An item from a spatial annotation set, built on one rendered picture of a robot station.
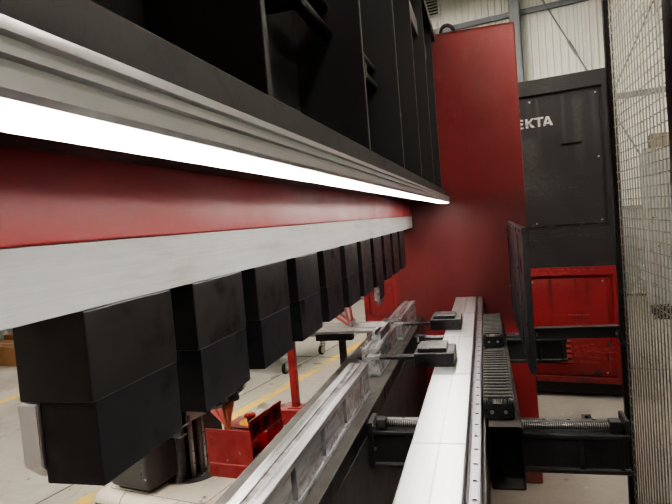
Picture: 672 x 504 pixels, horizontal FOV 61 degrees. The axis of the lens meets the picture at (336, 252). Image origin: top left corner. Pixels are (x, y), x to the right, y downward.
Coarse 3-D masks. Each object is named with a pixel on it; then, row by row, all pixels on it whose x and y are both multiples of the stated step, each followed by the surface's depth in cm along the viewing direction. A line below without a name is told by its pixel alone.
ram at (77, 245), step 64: (0, 192) 43; (64, 192) 50; (128, 192) 59; (192, 192) 72; (256, 192) 92; (320, 192) 129; (0, 256) 43; (64, 256) 49; (128, 256) 58; (192, 256) 71; (256, 256) 91; (0, 320) 42
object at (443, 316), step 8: (440, 312) 211; (448, 312) 209; (432, 320) 204; (440, 320) 203; (448, 320) 202; (456, 320) 201; (432, 328) 204; (440, 328) 203; (448, 328) 202; (456, 328) 202
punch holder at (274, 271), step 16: (256, 272) 90; (272, 272) 97; (256, 288) 90; (272, 288) 97; (288, 288) 104; (256, 304) 90; (272, 304) 96; (288, 304) 104; (256, 320) 90; (272, 320) 96; (288, 320) 103; (256, 336) 91; (272, 336) 95; (288, 336) 103; (256, 352) 91; (272, 352) 95; (256, 368) 91
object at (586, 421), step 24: (384, 432) 150; (408, 432) 148; (528, 432) 141; (552, 432) 140; (576, 432) 139; (600, 432) 138; (624, 432) 136; (384, 456) 151; (528, 456) 142; (552, 456) 140; (576, 456) 139; (600, 456) 137; (624, 456) 135
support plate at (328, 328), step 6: (324, 324) 225; (330, 324) 224; (336, 324) 223; (342, 324) 222; (318, 330) 213; (324, 330) 212; (330, 330) 211; (336, 330) 210; (342, 330) 210; (348, 330) 209; (354, 330) 208; (360, 330) 207; (366, 330) 206; (372, 330) 205
